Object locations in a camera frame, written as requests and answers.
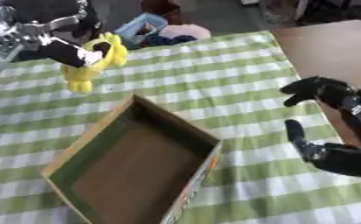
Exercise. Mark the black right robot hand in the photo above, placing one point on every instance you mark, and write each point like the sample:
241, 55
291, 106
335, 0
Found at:
341, 96

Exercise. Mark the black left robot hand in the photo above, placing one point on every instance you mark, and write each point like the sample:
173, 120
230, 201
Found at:
66, 52

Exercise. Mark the yellow soft toy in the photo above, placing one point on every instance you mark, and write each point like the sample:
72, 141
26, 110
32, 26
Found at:
94, 65

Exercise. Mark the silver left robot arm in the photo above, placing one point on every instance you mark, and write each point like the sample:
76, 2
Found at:
2, 29

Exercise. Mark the tan cardboard box green inside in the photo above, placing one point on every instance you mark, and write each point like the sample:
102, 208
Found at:
137, 163

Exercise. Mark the light blue plastic basket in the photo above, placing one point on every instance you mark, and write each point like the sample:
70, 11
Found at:
137, 27

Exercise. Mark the dark blue soft toy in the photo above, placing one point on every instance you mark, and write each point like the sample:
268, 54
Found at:
164, 40

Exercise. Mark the brown object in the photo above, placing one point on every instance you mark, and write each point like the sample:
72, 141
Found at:
162, 8

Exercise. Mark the pink soft toy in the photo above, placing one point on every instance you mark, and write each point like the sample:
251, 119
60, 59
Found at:
187, 31

